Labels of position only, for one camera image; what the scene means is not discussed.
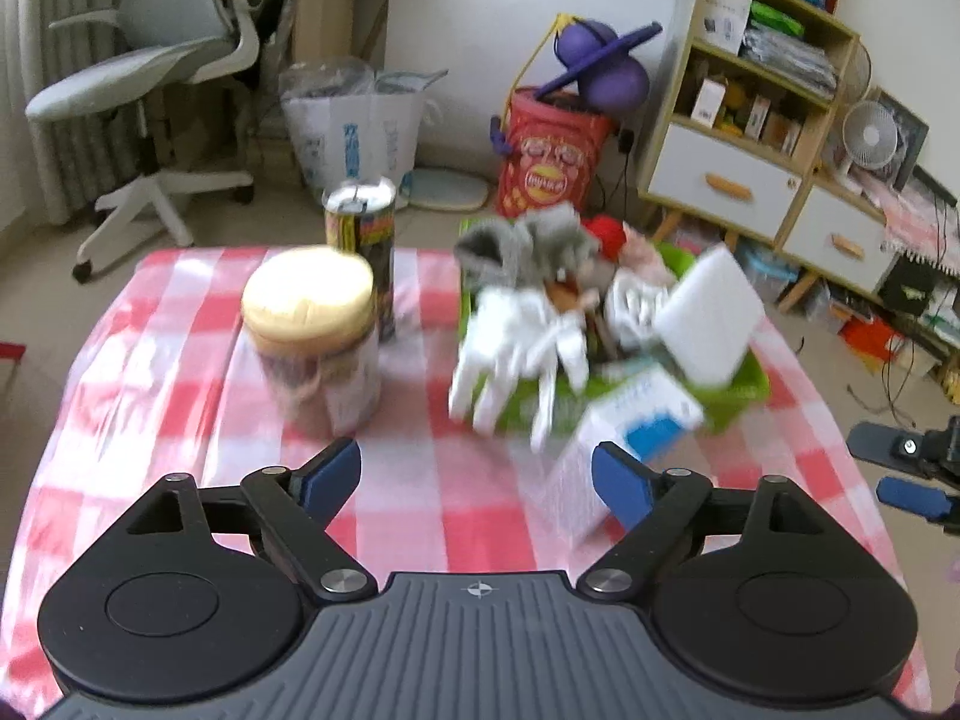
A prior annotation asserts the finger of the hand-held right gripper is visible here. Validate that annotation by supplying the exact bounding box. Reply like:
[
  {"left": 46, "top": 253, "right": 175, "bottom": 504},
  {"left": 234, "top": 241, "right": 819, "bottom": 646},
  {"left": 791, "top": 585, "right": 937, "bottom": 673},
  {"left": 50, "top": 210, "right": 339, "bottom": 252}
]
[
  {"left": 847, "top": 421, "right": 939, "bottom": 473},
  {"left": 876, "top": 475, "right": 960, "bottom": 523}
]

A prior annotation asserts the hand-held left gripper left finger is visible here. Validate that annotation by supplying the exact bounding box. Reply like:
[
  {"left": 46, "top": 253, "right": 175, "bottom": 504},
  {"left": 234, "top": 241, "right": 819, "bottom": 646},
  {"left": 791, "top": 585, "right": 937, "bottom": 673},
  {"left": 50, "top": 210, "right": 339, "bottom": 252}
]
[{"left": 124, "top": 436, "right": 377, "bottom": 602}]

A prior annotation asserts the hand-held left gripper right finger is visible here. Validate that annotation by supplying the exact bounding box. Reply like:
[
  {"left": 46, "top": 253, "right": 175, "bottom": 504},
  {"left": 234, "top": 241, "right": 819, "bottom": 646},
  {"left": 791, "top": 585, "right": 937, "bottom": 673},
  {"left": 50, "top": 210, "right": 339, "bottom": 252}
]
[{"left": 576, "top": 441, "right": 833, "bottom": 602}]

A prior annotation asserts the white and blue tissue pack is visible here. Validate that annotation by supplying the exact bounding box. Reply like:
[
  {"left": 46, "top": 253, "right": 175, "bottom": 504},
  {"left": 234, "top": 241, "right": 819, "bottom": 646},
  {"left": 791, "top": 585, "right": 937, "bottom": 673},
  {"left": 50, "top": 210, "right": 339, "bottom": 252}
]
[{"left": 539, "top": 363, "right": 707, "bottom": 545}]

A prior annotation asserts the green plastic bin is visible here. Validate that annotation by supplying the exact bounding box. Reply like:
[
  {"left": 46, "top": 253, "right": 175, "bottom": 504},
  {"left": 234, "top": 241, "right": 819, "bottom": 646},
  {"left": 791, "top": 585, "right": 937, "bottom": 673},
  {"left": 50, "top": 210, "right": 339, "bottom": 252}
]
[{"left": 457, "top": 220, "right": 773, "bottom": 437}]

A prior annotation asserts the pink plush toy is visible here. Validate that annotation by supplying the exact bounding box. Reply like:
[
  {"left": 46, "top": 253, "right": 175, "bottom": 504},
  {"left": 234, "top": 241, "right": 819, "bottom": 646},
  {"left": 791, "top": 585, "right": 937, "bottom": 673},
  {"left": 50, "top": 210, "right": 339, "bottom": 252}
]
[{"left": 618, "top": 228, "right": 669, "bottom": 279}]

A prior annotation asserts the red and white santa plush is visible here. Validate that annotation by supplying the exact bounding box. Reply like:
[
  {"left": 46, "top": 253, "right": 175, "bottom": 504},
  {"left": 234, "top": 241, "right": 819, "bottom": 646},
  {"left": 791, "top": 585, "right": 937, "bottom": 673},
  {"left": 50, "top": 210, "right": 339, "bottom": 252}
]
[{"left": 583, "top": 215, "right": 628, "bottom": 257}]

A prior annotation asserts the jar with gold lid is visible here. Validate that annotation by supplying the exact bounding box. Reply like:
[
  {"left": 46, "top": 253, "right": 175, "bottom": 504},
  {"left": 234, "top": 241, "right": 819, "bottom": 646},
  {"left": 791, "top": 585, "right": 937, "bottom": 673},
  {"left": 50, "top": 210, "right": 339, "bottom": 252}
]
[{"left": 241, "top": 247, "right": 383, "bottom": 437}]

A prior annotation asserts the white glove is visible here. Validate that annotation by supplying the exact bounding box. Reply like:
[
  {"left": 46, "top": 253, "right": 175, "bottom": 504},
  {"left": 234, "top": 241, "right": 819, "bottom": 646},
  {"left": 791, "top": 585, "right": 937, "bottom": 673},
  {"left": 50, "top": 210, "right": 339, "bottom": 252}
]
[
  {"left": 448, "top": 286, "right": 590, "bottom": 455},
  {"left": 603, "top": 273, "right": 677, "bottom": 350}
]

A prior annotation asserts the white sponge block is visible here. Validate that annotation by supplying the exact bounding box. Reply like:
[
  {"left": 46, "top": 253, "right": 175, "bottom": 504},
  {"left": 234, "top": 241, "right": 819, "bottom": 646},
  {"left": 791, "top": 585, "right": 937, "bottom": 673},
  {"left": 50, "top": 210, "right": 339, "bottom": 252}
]
[{"left": 652, "top": 243, "right": 767, "bottom": 392}]

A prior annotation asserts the red checkered tablecloth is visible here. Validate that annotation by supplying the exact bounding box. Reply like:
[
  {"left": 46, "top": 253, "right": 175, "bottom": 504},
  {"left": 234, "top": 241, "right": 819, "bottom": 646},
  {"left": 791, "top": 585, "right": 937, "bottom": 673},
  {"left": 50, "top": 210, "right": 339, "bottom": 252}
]
[{"left": 0, "top": 243, "right": 932, "bottom": 720}]

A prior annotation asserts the clear storage box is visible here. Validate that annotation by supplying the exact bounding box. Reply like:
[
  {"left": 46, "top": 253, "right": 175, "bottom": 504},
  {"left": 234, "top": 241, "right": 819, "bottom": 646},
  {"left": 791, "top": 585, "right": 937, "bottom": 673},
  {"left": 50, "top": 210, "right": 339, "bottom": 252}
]
[{"left": 730, "top": 239, "right": 800, "bottom": 290}]

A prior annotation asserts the pink patterned cloth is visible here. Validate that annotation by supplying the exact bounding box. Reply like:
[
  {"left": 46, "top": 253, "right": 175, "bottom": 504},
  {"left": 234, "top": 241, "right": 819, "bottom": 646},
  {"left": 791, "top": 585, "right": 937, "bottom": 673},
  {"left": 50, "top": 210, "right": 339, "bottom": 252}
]
[{"left": 884, "top": 183, "right": 960, "bottom": 272}]

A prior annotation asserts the tall metal-top can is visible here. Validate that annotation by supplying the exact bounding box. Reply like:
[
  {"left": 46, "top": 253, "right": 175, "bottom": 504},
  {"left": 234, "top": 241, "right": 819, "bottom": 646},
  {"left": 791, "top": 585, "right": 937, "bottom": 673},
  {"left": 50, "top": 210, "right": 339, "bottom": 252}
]
[{"left": 322, "top": 175, "right": 399, "bottom": 343}]

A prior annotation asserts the grey plush toy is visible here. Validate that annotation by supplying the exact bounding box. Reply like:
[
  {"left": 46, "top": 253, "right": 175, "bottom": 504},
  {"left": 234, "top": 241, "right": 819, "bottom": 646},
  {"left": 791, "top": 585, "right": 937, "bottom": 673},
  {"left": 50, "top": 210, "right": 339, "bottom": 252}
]
[{"left": 455, "top": 209, "right": 609, "bottom": 290}]

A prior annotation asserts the pale blue bathroom scale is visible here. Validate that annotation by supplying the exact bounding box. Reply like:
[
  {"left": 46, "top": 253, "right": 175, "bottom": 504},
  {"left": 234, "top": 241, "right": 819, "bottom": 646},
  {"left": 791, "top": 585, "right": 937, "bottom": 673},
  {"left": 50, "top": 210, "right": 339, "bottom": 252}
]
[{"left": 400, "top": 166, "right": 489, "bottom": 213}]

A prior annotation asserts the small white fan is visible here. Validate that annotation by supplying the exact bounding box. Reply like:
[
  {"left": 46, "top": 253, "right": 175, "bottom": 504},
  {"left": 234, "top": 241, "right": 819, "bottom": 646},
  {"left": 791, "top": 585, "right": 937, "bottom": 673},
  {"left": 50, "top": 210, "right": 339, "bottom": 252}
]
[{"left": 833, "top": 98, "right": 900, "bottom": 182}]

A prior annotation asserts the wooden shelf cabinet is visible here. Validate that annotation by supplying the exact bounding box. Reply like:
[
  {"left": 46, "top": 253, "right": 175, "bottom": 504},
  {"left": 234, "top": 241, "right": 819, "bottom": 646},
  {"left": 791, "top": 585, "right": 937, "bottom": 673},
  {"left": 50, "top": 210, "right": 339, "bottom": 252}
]
[{"left": 635, "top": 0, "right": 902, "bottom": 309}]

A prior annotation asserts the red snack bucket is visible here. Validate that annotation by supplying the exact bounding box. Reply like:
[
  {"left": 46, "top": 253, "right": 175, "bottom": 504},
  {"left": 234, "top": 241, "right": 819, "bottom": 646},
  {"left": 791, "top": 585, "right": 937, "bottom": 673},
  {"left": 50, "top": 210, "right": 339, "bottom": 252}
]
[{"left": 490, "top": 85, "right": 617, "bottom": 223}]

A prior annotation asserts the white woven bag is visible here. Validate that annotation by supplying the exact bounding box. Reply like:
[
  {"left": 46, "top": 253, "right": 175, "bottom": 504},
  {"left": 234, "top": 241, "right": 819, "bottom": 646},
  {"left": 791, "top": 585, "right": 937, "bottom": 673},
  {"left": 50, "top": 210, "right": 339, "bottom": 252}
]
[{"left": 278, "top": 59, "right": 450, "bottom": 204}]

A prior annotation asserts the stack of papers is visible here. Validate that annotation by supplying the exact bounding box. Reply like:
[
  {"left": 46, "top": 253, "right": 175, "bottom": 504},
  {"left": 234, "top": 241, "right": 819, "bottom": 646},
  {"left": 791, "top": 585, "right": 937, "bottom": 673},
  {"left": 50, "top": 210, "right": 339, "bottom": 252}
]
[{"left": 738, "top": 18, "right": 838, "bottom": 95}]

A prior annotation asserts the purple hopper ball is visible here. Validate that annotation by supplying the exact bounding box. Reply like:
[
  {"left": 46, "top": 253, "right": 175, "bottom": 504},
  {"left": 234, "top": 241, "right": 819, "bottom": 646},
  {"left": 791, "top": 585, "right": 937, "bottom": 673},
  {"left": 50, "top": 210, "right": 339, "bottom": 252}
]
[{"left": 533, "top": 18, "right": 665, "bottom": 114}]

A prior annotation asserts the green flat packet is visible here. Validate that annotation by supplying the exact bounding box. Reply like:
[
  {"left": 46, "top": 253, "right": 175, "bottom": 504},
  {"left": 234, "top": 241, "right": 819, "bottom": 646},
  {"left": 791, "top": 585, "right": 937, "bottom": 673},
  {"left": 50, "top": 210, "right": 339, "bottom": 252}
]
[{"left": 749, "top": 1, "right": 806, "bottom": 39}]

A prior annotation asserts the grey office chair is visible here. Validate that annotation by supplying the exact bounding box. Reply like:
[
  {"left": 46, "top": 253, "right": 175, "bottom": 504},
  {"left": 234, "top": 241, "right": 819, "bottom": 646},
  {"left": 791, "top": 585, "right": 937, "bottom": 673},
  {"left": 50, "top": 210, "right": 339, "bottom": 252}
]
[{"left": 25, "top": 0, "right": 264, "bottom": 287}]

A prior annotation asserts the white box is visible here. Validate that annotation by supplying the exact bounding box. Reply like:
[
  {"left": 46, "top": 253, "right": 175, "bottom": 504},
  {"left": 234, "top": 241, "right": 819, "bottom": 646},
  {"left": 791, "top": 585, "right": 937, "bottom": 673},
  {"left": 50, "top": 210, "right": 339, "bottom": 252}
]
[{"left": 700, "top": 0, "right": 754, "bottom": 56}]

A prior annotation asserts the grey striped curtain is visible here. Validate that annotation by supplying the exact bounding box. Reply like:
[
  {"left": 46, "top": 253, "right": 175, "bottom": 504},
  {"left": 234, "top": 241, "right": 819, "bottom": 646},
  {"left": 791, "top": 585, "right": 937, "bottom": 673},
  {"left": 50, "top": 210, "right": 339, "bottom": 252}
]
[{"left": 0, "top": 0, "right": 144, "bottom": 227}]

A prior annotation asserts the dark picture frame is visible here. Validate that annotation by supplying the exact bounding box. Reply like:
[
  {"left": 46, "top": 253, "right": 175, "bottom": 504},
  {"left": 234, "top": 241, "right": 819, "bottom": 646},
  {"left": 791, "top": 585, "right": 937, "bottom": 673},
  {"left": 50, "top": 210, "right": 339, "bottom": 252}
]
[{"left": 873, "top": 85, "right": 932, "bottom": 193}]

